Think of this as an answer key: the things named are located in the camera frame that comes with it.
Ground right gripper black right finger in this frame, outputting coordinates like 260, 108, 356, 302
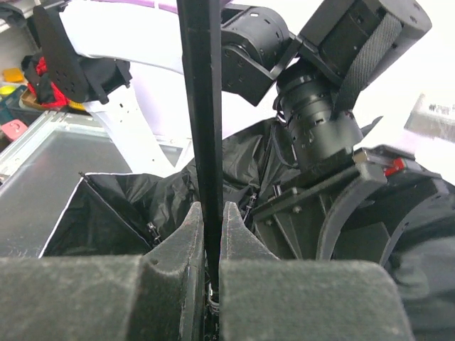
220, 202, 414, 340

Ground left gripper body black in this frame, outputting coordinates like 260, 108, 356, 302
252, 146, 454, 265

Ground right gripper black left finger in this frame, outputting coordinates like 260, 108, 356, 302
1, 203, 205, 340

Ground lilac umbrella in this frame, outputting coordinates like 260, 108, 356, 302
38, 0, 385, 341

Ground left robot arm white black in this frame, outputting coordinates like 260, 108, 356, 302
176, 1, 454, 264

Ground yellow plastic basket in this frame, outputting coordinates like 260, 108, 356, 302
68, 101, 85, 112

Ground red black cloth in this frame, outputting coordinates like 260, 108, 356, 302
21, 53, 69, 109

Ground pink small container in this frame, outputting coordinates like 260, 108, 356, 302
1, 119, 28, 141

